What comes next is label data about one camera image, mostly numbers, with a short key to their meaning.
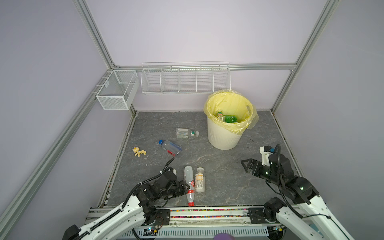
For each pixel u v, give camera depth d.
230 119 0.94
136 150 0.96
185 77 0.97
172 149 0.96
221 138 0.87
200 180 0.81
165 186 0.61
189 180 0.81
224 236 0.70
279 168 0.51
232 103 0.95
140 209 0.52
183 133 1.00
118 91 0.98
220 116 0.94
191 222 0.73
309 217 0.46
